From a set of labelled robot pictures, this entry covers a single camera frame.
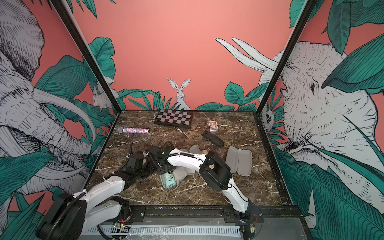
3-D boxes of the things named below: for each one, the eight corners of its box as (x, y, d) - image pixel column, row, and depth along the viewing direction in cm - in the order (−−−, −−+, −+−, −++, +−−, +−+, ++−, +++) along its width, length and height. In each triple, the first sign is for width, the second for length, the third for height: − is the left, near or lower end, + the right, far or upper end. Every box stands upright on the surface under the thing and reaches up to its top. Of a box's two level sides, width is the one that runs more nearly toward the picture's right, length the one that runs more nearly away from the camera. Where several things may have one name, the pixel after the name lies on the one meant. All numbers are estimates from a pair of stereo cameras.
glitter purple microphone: (117, 133, 108) (115, 130, 105) (120, 129, 111) (117, 126, 108) (148, 135, 108) (147, 132, 104) (150, 131, 110) (148, 128, 107)
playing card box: (209, 131, 111) (209, 129, 109) (209, 123, 116) (209, 121, 115) (217, 131, 111) (218, 129, 109) (216, 123, 116) (217, 121, 115)
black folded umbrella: (202, 135, 108) (202, 133, 106) (206, 131, 111) (206, 128, 109) (221, 148, 102) (221, 145, 99) (225, 143, 104) (225, 140, 102)
